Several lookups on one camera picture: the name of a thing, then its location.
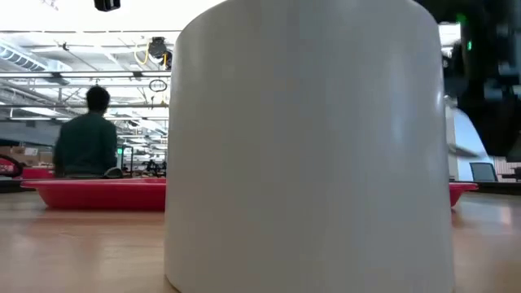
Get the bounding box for black hanging cable reel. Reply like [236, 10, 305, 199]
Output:
[136, 36, 173, 71]

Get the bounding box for grey ventilation duct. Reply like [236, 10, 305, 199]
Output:
[0, 42, 72, 86]

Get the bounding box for red storage bin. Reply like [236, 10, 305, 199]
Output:
[22, 167, 56, 181]

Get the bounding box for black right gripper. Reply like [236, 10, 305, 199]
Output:
[443, 24, 521, 158]

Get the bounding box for black hanging device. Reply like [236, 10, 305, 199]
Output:
[94, 0, 121, 12]

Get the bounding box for grey office chair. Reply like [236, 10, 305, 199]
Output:
[470, 161, 498, 183]

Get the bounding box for person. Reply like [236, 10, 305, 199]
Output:
[52, 85, 119, 179]

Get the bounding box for red and black wheel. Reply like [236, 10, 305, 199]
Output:
[0, 154, 24, 179]

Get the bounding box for white cylindrical plant pot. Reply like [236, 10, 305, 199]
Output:
[164, 0, 456, 293]

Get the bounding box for black framed glass enclosure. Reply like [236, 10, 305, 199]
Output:
[116, 144, 135, 177]

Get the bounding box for red plastic tray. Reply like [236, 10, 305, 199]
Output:
[22, 177, 479, 212]

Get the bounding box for black aluminium table frame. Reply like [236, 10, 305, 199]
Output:
[0, 178, 521, 195]

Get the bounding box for brown cardboard box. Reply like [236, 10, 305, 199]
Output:
[10, 146, 54, 164]

